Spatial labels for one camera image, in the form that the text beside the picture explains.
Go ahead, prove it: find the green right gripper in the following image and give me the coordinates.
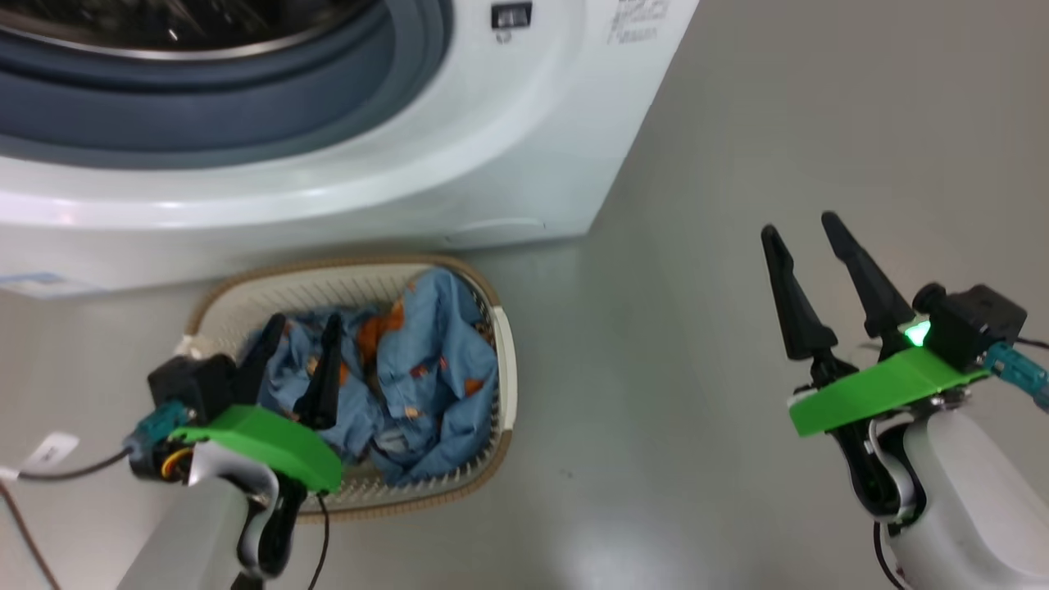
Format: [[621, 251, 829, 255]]
[[761, 211, 988, 438]]

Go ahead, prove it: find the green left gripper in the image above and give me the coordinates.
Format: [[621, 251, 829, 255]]
[[168, 313, 345, 494]]

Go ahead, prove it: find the blue patterned clothing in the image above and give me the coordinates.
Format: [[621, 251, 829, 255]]
[[246, 266, 499, 488]]

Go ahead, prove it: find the cream laundry basket brown rim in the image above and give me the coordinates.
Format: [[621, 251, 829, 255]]
[[182, 256, 517, 523]]

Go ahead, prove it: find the white front-load washing machine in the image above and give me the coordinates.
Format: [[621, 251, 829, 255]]
[[0, 0, 702, 297]]

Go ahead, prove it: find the black door latch socket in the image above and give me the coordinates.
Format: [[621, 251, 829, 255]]
[[490, 2, 534, 31]]

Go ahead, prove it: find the teal left camera connector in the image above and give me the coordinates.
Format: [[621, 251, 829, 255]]
[[123, 400, 198, 461]]

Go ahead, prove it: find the teal camera connector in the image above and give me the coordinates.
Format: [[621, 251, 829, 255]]
[[983, 340, 1049, 411], [123, 400, 198, 461]]

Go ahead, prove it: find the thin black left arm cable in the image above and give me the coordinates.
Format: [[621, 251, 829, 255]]
[[307, 492, 331, 590]]

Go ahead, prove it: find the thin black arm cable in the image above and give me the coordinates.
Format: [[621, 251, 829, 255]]
[[307, 492, 331, 590], [871, 523, 910, 590]]

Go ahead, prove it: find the teal right camera connector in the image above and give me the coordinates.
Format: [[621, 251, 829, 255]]
[[983, 340, 1049, 411]]

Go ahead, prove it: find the grey left camera cable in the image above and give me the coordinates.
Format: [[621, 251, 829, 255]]
[[0, 447, 134, 484]]

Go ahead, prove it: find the white cable tag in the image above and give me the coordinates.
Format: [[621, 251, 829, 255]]
[[16, 432, 80, 476]]

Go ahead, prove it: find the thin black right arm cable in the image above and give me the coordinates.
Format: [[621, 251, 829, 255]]
[[871, 523, 910, 590]]

